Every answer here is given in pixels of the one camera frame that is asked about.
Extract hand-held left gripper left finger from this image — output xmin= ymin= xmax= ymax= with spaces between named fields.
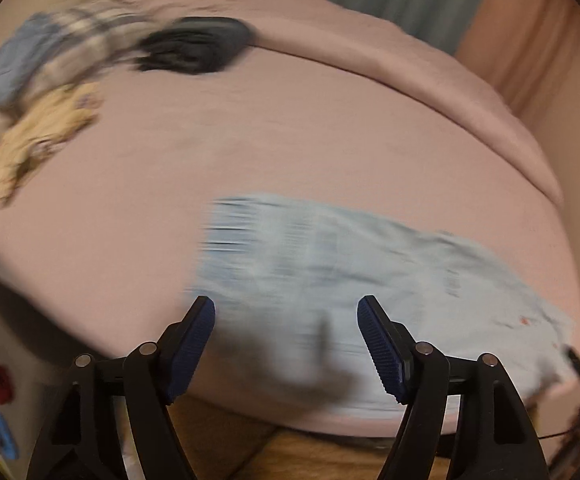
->
xmin=26 ymin=295 xmax=217 ymax=480

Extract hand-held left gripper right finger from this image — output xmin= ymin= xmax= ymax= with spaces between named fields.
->
xmin=357 ymin=295 xmax=553 ymax=480

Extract light blue denim pants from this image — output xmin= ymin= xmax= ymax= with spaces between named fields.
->
xmin=185 ymin=194 xmax=578 ymax=423

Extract dark folded pants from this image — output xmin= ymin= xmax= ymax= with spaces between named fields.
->
xmin=135 ymin=16 xmax=258 ymax=77

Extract bed with pink sheet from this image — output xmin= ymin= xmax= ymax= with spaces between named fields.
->
xmin=0 ymin=0 xmax=580 ymax=436

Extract yellow printed cloth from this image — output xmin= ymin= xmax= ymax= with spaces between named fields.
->
xmin=0 ymin=82 xmax=103 ymax=208

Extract pink duvet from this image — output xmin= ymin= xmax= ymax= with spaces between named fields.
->
xmin=95 ymin=0 xmax=565 ymax=206

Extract plaid cloth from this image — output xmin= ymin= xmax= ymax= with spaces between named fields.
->
xmin=0 ymin=0 xmax=151 ymax=196

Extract blue jeans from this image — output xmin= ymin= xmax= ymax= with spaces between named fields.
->
xmin=0 ymin=12 xmax=66 ymax=106

